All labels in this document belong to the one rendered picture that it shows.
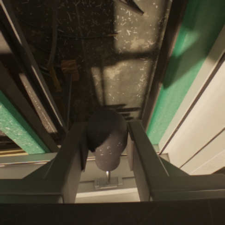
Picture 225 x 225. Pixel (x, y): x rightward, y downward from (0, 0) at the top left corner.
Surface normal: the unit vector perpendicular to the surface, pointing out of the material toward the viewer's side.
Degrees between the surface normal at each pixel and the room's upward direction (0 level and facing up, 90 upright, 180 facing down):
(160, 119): 0
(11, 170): 90
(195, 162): 90
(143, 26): 0
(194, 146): 90
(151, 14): 0
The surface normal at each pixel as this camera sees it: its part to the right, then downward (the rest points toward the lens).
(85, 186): 0.01, -0.58
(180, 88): 0.09, 0.81
